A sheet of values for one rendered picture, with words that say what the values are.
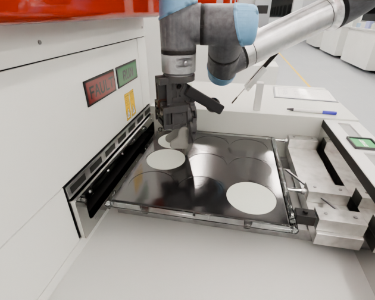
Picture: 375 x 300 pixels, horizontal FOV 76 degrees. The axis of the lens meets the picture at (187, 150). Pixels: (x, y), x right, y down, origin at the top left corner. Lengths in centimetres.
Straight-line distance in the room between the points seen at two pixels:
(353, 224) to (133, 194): 42
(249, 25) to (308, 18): 24
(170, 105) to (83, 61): 19
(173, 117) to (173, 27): 18
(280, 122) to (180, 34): 42
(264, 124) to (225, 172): 26
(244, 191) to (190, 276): 20
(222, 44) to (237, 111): 29
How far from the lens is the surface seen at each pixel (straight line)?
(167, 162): 62
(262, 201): 52
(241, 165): 62
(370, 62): 710
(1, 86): 36
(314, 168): 71
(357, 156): 64
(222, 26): 51
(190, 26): 51
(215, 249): 53
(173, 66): 53
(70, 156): 47
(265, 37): 66
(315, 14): 74
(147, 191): 53
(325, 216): 52
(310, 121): 81
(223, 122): 79
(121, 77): 61
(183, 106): 55
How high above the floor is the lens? 123
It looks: 30 degrees down
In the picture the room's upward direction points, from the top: straight up
